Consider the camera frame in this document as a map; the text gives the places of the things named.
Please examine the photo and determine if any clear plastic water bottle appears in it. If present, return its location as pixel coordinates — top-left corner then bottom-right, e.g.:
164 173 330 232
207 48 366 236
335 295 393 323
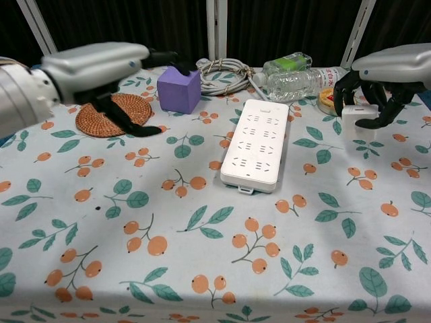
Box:
252 66 353 102

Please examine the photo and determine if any floral printed tablecloth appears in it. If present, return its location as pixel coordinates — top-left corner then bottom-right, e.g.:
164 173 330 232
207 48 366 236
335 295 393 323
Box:
0 65 431 323

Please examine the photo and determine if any green label small bottle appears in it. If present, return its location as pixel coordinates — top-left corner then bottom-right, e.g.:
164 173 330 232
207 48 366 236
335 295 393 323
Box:
262 51 313 73

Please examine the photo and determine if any white power strip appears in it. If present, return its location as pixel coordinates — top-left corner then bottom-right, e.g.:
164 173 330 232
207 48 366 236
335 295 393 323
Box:
220 99 290 196

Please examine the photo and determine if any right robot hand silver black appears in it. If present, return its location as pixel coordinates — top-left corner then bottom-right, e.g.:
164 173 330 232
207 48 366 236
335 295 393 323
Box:
333 42 431 131

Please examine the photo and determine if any white cable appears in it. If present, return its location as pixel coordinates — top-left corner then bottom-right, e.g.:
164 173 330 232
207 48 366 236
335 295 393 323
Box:
195 57 270 102

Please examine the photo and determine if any white square box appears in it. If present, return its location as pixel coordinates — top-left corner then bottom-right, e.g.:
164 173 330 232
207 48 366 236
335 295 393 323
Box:
341 104 380 137

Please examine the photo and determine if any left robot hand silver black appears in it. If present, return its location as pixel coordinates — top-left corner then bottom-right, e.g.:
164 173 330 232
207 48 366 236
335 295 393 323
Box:
40 42 193 139

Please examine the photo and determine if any purple cube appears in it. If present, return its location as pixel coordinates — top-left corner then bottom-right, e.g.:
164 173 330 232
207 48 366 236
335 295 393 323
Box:
156 65 202 114

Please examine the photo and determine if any grey metal frame post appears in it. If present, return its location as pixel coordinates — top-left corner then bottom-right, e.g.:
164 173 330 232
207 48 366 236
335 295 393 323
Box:
339 0 376 68
16 0 58 57
205 0 230 68

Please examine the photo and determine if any round woven brown coaster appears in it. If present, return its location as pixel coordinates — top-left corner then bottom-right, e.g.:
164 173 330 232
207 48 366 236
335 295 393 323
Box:
75 93 152 138

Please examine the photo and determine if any black curtain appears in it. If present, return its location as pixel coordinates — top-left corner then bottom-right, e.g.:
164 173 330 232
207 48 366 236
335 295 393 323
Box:
0 0 431 70

